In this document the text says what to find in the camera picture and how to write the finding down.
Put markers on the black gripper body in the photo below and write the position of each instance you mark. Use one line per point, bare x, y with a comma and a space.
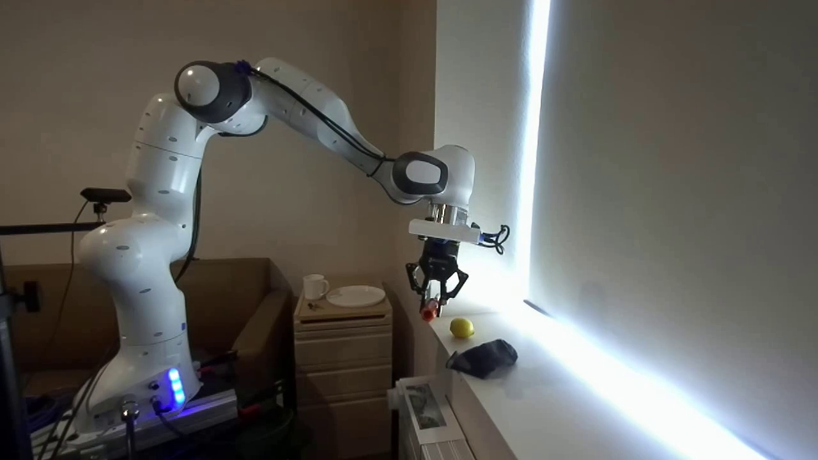
439, 263

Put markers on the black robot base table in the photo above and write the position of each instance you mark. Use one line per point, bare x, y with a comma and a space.
129, 424

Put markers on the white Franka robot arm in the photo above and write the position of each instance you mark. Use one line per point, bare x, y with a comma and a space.
144, 282

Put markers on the light wooden nightstand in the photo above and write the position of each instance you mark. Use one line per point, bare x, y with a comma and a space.
343, 367

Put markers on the yellow lemon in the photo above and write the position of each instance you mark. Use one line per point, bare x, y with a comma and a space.
462, 327

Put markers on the white round plate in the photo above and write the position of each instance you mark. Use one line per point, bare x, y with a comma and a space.
356, 294

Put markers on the dark blue cloth pouch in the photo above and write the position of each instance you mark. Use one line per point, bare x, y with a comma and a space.
484, 359

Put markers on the white mug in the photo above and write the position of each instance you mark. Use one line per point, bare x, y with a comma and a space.
316, 287

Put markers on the grey roller window blind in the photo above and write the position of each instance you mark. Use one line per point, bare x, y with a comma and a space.
681, 188

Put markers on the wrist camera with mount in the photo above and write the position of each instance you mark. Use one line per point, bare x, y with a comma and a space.
443, 227

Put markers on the white wall heater unit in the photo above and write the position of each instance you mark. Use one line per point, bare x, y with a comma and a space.
426, 422

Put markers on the black camera on stand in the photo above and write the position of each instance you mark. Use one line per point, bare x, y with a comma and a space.
107, 194

